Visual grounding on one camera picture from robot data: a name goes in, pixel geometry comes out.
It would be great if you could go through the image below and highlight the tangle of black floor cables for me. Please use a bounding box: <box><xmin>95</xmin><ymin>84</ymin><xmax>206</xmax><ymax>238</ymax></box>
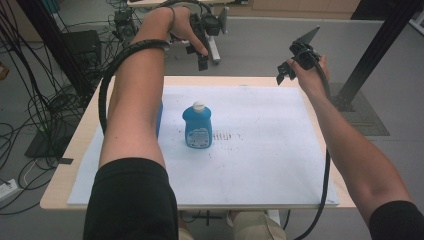
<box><xmin>0</xmin><ymin>0</ymin><xmax>116</xmax><ymax>216</ymax></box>

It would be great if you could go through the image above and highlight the black frame post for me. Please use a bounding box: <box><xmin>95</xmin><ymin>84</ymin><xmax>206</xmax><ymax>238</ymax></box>
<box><xmin>333</xmin><ymin>0</ymin><xmax>424</xmax><ymax>112</ymax></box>

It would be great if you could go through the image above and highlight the person's black left sleeve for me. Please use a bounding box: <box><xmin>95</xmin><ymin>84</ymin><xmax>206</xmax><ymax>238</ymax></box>
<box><xmin>82</xmin><ymin>157</ymin><xmax>180</xmax><ymax>240</ymax></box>

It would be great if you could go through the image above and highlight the white power strip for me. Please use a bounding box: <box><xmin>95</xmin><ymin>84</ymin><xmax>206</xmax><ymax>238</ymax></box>
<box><xmin>0</xmin><ymin>178</ymin><xmax>20</xmax><ymax>202</ymax></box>

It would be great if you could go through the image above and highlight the black stand base plate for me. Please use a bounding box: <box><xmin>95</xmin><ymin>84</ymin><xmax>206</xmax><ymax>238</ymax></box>
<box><xmin>24</xmin><ymin>121</ymin><xmax>78</xmax><ymax>160</ymax></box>

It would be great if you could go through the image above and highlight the person's black sleeve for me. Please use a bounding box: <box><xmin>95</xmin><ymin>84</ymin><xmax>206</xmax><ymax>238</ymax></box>
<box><xmin>82</xmin><ymin>157</ymin><xmax>180</xmax><ymax>240</ymax></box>
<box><xmin>368</xmin><ymin>199</ymin><xmax>424</xmax><ymax>240</ymax></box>

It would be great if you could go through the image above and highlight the person's right leg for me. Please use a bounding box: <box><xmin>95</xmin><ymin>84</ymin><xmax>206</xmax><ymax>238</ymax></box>
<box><xmin>232</xmin><ymin>210</ymin><xmax>288</xmax><ymax>240</ymax></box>

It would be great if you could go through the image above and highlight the person's left hand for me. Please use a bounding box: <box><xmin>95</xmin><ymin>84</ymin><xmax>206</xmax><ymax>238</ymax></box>
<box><xmin>168</xmin><ymin>6</ymin><xmax>210</xmax><ymax>57</ymax></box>

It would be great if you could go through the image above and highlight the person's black right sleeve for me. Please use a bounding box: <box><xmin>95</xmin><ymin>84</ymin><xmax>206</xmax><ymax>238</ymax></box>
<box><xmin>368</xmin><ymin>199</ymin><xmax>424</xmax><ymax>240</ymax></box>

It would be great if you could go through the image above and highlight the thin black wrist strap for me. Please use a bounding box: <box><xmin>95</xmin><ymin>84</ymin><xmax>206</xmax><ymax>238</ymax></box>
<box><xmin>168</xmin><ymin>5</ymin><xmax>177</xmax><ymax>36</ymax></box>

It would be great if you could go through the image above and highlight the black corrugated left gripper cable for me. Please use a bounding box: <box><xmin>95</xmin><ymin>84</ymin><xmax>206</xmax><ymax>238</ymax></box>
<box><xmin>98</xmin><ymin>0</ymin><xmax>214</xmax><ymax>135</ymax></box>

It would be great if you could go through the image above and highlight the black computer case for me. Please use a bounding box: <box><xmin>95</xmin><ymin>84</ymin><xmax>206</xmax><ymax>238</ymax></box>
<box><xmin>62</xmin><ymin>29</ymin><xmax>103</xmax><ymax>68</ymax></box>

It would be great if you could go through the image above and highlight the person's left leg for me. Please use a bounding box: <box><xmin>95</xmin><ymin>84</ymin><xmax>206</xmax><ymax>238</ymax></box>
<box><xmin>177</xmin><ymin>217</ymin><xmax>195</xmax><ymax>240</ymax></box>

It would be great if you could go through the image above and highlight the black metal stand post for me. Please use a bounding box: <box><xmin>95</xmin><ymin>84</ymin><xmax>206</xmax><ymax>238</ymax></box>
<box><xmin>15</xmin><ymin>0</ymin><xmax>94</xmax><ymax>101</ymax></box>

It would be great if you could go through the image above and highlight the person's leg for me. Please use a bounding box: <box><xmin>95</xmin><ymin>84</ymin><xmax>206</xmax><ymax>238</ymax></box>
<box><xmin>177</xmin><ymin>217</ymin><xmax>195</xmax><ymax>240</ymax></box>
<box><xmin>232</xmin><ymin>210</ymin><xmax>288</xmax><ymax>240</ymax></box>

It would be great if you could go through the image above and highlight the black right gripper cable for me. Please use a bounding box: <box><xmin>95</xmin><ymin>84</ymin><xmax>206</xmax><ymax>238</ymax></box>
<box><xmin>293</xmin><ymin>61</ymin><xmax>333</xmax><ymax>240</ymax></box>

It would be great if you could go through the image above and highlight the blue cardboard box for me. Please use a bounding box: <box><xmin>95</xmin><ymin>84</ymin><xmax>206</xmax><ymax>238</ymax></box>
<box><xmin>155</xmin><ymin>100</ymin><xmax>165</xmax><ymax>140</ymax></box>

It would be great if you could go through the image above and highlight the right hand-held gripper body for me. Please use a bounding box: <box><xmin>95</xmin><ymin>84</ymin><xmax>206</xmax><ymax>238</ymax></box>
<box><xmin>289</xmin><ymin>26</ymin><xmax>322</xmax><ymax>71</ymax></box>

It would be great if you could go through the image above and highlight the black device on stand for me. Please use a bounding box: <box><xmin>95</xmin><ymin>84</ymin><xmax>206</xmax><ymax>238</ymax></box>
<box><xmin>113</xmin><ymin>9</ymin><xmax>138</xmax><ymax>46</ymax></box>

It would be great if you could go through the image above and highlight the blue detergent bottle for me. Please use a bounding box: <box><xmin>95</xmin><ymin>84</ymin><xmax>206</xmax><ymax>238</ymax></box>
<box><xmin>181</xmin><ymin>100</ymin><xmax>214</xmax><ymax>150</ymax></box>

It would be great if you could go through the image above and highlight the white table mat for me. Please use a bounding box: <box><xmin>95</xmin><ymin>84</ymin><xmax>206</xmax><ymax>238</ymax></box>
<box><xmin>66</xmin><ymin>84</ymin><xmax>340</xmax><ymax>206</ymax></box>

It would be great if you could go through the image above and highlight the person's right hand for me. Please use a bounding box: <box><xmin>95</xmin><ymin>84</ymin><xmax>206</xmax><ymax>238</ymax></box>
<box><xmin>287</xmin><ymin>54</ymin><xmax>331</xmax><ymax>101</ymax></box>

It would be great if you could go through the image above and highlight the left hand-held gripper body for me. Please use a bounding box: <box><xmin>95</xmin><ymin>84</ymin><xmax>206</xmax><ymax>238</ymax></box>
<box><xmin>189</xmin><ymin>6</ymin><xmax>230</xmax><ymax>51</ymax></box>

